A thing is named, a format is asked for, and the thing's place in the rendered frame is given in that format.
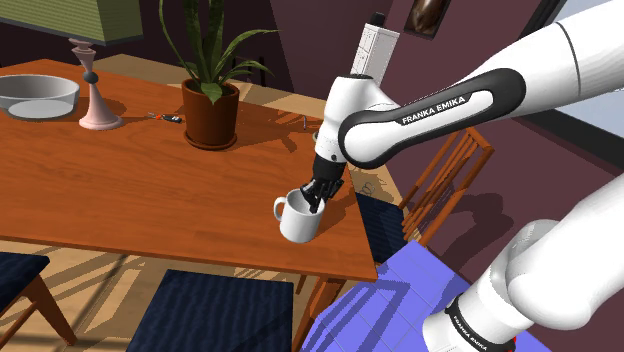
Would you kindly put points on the wooden chair with blue seat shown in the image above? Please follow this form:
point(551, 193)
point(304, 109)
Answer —
point(19, 273)
point(214, 312)
point(382, 224)

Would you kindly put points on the white mug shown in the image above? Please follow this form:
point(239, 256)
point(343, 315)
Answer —
point(298, 222)

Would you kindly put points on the dark framed wall picture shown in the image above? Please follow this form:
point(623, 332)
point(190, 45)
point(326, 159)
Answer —
point(426, 17)

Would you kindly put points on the small red black tool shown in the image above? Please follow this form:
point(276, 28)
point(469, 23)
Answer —
point(168, 118)

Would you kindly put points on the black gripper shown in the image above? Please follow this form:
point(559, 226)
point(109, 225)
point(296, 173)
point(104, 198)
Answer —
point(328, 170)

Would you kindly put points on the green plant in brown pot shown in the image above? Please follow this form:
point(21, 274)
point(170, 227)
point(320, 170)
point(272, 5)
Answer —
point(209, 117)

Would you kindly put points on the wooden dining table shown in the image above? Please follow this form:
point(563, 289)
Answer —
point(122, 185)

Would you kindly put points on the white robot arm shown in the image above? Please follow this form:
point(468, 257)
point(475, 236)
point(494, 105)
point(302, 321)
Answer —
point(429, 126)

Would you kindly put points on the small grey stick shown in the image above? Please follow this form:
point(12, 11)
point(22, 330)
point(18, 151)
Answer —
point(305, 123)

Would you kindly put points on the tall white box black top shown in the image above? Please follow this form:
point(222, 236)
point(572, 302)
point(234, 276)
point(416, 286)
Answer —
point(378, 51)

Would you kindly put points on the grey bowl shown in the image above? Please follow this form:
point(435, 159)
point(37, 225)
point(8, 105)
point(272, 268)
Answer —
point(36, 97)

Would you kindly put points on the dark framed window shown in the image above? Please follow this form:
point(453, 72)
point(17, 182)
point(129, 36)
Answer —
point(594, 109)

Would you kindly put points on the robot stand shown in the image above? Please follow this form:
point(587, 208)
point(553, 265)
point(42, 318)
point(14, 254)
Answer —
point(390, 302)

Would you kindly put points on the pink lamp with green shade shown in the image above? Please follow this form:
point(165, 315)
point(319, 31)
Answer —
point(97, 114)

